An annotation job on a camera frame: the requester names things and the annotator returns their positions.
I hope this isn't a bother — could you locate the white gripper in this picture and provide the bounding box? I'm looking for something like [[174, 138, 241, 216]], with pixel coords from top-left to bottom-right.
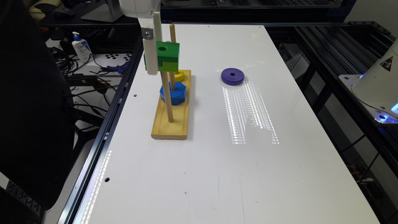
[[119, 0, 162, 75]]

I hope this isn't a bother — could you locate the green square block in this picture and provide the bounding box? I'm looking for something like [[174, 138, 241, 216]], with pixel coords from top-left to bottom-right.
[[157, 42, 180, 72]]

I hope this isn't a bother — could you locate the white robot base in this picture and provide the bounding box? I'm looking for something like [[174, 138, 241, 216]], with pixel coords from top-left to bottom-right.
[[339, 42, 397, 124]]

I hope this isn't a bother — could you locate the blue octagon block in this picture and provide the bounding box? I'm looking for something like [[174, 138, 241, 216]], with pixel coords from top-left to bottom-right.
[[169, 82, 187, 106]]

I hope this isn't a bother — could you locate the back wooden peg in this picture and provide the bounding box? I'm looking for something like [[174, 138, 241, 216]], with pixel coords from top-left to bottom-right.
[[169, 24, 177, 43]]

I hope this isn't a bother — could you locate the wooden peg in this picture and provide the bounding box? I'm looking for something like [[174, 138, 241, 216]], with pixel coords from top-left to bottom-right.
[[168, 72, 176, 91], [169, 24, 177, 43], [160, 72, 174, 123]]

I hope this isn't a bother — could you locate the checkerboard calibration sheet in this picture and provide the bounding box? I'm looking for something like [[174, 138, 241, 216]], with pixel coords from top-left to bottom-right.
[[105, 54, 131, 61]]

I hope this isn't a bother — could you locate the silver monitor stand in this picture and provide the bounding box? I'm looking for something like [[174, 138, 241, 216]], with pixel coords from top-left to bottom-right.
[[81, 0, 123, 22]]

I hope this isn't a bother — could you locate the front wooden peg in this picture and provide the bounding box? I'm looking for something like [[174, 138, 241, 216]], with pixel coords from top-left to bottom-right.
[[160, 72, 174, 123]]

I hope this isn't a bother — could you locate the middle wooden peg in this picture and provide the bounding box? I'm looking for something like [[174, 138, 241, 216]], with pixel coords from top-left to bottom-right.
[[168, 72, 176, 91]]

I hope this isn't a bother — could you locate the white lotion pump bottle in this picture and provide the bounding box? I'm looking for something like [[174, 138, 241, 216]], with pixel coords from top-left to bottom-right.
[[72, 32, 91, 63]]

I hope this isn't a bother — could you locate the black computer mouse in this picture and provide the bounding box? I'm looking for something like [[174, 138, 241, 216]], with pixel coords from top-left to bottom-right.
[[52, 7, 75, 19]]

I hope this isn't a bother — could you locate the wooden peg base board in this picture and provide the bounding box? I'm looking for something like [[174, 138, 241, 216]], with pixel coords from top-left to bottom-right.
[[150, 69, 192, 141]]

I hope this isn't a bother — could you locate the black office chair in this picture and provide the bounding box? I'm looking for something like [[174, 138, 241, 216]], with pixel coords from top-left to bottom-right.
[[0, 0, 108, 224]]

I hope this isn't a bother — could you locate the blue handled tool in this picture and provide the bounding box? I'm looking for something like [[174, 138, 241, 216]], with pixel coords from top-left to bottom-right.
[[106, 62, 128, 75]]

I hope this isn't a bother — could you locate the yellow ring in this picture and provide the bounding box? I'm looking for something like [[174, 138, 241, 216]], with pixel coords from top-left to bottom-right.
[[173, 68, 186, 83]]

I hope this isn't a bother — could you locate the purple ring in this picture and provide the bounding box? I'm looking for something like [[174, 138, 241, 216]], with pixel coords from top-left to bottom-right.
[[221, 67, 246, 86]]

